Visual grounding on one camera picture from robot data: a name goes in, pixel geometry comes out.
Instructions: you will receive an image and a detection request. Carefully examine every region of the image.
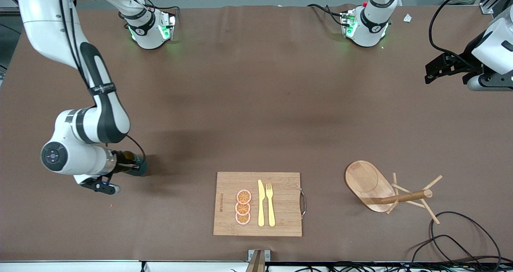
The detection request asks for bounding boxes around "dark teal mug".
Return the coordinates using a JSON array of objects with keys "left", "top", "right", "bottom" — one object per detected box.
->
[{"left": 117, "top": 151, "right": 148, "bottom": 176}]

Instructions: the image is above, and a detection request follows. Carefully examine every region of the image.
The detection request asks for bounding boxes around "wooden mug rack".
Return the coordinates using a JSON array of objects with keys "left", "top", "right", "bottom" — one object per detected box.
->
[{"left": 345, "top": 160, "right": 443, "bottom": 225}]

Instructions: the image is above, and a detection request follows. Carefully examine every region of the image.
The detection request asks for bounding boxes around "yellow plastic knife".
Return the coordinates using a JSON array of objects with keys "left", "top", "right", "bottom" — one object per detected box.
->
[{"left": 258, "top": 179, "right": 265, "bottom": 227}]

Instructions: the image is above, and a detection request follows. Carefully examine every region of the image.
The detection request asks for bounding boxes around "yellow plastic fork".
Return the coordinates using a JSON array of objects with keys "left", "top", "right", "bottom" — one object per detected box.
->
[{"left": 266, "top": 183, "right": 276, "bottom": 228}]

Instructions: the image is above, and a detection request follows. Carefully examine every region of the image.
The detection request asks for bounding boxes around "bamboo cutting board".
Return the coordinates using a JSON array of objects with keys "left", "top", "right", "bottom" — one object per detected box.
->
[{"left": 213, "top": 172, "right": 307, "bottom": 237}]

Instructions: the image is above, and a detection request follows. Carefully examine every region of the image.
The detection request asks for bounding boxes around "brown angled bar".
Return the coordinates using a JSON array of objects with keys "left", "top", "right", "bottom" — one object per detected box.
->
[{"left": 245, "top": 251, "right": 266, "bottom": 272}]

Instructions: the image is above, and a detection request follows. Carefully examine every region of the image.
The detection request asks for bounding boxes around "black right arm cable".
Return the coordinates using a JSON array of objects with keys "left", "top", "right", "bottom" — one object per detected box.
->
[{"left": 58, "top": 0, "right": 147, "bottom": 170}]

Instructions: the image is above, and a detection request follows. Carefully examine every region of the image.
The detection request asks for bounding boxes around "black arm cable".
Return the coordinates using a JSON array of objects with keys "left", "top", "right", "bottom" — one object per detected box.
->
[
  {"left": 58, "top": 0, "right": 147, "bottom": 170},
  {"left": 428, "top": 0, "right": 497, "bottom": 58}
]

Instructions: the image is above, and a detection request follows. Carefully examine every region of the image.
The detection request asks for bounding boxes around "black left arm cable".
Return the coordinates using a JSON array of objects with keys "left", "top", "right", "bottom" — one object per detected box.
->
[{"left": 428, "top": 0, "right": 497, "bottom": 58}]

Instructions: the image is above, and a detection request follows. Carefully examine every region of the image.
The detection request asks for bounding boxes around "white table edge rail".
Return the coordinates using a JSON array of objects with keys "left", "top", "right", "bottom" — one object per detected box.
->
[{"left": 0, "top": 260, "right": 249, "bottom": 272}]

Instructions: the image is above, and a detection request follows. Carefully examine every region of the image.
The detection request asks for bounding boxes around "black base power cable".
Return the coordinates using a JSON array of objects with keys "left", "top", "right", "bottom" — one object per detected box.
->
[
  {"left": 120, "top": 0, "right": 180, "bottom": 24},
  {"left": 307, "top": 4, "right": 347, "bottom": 26}
]

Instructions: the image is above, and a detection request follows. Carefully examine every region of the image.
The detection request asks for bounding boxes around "black loose cable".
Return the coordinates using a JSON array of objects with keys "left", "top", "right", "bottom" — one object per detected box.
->
[
  {"left": 409, "top": 235, "right": 487, "bottom": 272},
  {"left": 430, "top": 211, "right": 502, "bottom": 269}
]

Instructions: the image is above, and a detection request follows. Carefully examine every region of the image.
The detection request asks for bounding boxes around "grey metal mounting bracket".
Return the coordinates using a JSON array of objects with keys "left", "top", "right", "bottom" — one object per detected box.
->
[{"left": 248, "top": 249, "right": 271, "bottom": 262}]

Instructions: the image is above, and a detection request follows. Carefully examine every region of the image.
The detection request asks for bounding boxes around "black cable bundle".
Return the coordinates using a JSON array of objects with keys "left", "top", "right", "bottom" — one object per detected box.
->
[{"left": 273, "top": 261, "right": 513, "bottom": 272}]

